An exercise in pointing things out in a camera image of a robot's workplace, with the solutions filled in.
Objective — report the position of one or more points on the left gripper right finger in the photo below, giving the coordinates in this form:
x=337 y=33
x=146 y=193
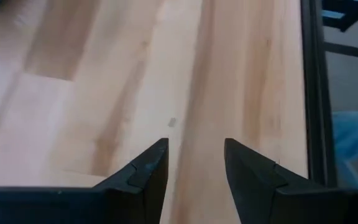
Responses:
x=291 y=202

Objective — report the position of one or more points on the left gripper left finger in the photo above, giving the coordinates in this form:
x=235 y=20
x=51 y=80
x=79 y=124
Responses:
x=73 y=205

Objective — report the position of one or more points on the person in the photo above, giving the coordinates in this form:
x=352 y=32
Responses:
x=356 y=137

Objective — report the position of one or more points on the black aluminium table frame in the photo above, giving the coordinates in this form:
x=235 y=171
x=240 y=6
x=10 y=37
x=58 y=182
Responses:
x=317 y=93

